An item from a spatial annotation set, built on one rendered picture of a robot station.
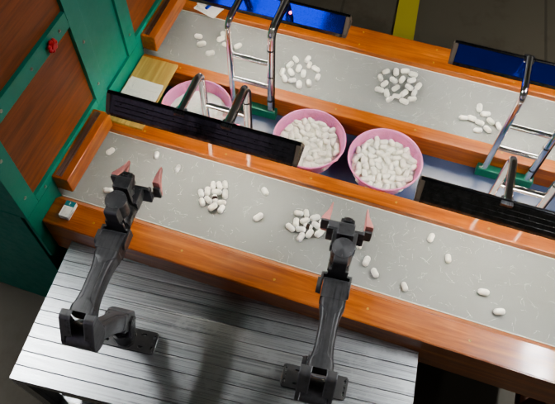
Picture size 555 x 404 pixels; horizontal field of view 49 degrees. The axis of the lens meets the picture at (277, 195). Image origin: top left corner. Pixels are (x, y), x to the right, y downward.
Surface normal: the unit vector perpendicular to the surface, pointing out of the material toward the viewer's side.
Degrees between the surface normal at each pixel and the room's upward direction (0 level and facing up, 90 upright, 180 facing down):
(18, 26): 90
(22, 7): 90
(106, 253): 0
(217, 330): 0
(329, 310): 0
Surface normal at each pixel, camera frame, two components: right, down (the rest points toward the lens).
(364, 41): 0.01, -0.52
